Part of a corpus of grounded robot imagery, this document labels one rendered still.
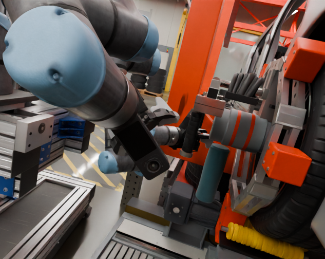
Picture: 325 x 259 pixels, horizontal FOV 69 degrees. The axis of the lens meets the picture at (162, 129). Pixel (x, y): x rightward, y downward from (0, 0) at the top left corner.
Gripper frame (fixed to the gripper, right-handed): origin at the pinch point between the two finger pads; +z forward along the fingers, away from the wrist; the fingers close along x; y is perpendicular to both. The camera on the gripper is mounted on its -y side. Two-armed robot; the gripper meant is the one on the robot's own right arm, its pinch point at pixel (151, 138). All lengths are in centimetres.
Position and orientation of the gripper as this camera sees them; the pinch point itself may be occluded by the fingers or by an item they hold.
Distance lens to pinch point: 52.1
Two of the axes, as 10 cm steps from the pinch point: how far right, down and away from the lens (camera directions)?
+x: -8.5, 5.3, 0.5
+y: -5.0, -8.2, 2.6
